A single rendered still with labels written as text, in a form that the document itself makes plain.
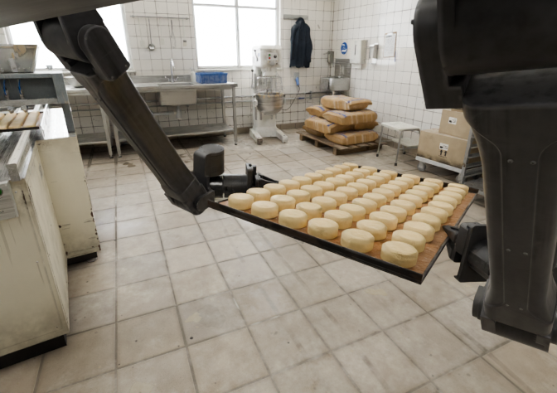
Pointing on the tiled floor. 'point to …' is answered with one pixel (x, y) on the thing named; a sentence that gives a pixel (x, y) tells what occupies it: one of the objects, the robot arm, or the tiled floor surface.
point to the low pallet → (338, 144)
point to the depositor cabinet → (66, 187)
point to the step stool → (400, 137)
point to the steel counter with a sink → (172, 96)
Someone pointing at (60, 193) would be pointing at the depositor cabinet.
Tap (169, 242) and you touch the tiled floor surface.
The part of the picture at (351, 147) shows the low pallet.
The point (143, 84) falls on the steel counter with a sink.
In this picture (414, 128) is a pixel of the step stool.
